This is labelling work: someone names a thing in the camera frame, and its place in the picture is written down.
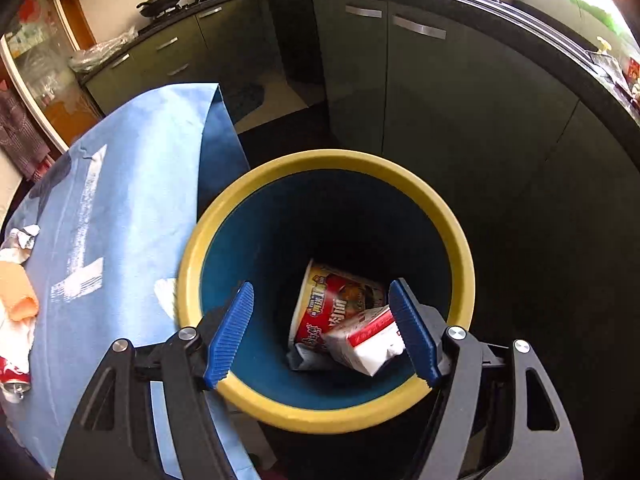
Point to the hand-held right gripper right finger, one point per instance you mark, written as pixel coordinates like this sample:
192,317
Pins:
412,330

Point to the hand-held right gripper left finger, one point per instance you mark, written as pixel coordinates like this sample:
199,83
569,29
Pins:
230,335

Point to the white and red carton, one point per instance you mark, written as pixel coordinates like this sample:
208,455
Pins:
367,347

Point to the blue bin with yellow rim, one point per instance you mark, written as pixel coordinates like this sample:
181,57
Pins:
325,161

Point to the orange cup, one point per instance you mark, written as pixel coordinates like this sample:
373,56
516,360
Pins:
17,290

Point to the white tissue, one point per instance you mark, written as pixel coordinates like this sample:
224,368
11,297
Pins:
12,340

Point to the red soda can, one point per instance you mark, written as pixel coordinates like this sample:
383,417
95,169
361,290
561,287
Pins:
12,372

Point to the red instant noodle cup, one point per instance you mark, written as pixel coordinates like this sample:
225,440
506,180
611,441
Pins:
330,305

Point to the blue tablecloth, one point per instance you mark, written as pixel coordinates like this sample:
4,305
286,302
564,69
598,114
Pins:
125,210

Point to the green door cabinet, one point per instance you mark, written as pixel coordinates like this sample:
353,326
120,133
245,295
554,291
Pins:
450,110

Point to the crumpled white paper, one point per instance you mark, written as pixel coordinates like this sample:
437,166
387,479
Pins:
20,240

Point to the dark floor mat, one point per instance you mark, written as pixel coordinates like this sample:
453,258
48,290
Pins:
245,100

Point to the checked cloth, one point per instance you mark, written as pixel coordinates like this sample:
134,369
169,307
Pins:
20,135

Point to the green drawer cabinet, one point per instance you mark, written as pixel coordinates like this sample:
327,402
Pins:
210,45

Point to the clear plastic bags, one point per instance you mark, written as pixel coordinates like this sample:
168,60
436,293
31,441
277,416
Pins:
100,50

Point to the wooden glass door cabinet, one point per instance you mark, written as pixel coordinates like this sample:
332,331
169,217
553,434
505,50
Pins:
45,70

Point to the packets on counter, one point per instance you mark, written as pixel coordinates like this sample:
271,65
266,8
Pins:
615,70

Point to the black wok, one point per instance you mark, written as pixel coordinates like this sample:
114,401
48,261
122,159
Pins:
160,2

